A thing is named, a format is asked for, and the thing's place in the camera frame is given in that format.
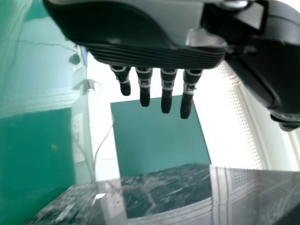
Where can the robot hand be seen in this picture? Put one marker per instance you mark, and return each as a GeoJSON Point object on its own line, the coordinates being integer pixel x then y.
{"type": "Point", "coordinates": [145, 35]}

